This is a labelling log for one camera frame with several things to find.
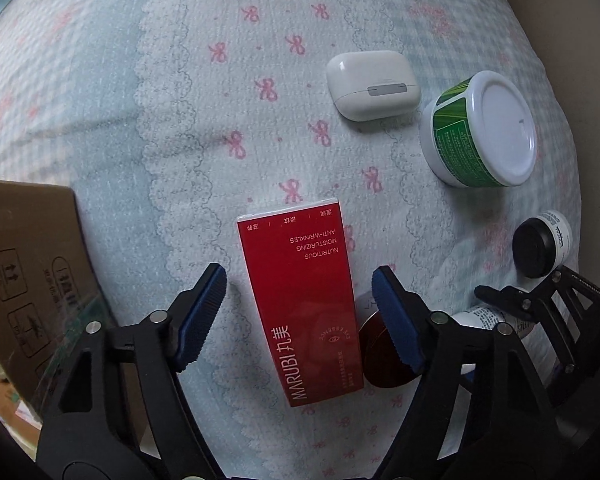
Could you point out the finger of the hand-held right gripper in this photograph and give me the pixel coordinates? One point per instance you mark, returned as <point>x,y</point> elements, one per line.
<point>505,299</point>

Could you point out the white earbuds case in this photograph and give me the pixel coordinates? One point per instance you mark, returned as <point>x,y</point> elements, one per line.
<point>365,82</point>

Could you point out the white jar with green label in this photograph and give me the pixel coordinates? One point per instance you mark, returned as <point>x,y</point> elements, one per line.
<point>480,127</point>

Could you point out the pale blanket with pink bows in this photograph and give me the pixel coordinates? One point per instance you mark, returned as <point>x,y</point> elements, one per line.
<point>130,110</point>

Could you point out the round dark red jar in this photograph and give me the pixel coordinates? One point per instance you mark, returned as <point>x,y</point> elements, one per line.
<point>380,355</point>

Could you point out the brown cardboard box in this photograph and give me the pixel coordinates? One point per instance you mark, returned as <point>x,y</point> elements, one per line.
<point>27,280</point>

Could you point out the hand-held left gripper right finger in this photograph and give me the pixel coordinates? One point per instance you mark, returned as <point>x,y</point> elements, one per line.
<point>394,321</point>

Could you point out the red cosmetics box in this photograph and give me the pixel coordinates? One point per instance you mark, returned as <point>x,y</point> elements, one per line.
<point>300,305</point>

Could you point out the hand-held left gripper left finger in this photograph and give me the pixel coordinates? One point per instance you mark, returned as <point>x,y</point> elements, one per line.
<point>205,316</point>

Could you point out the white printed bottle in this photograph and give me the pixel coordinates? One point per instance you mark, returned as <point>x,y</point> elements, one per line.
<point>480,318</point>

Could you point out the small white jar black lid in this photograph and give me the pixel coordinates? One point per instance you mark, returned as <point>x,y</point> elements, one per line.
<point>536,250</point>

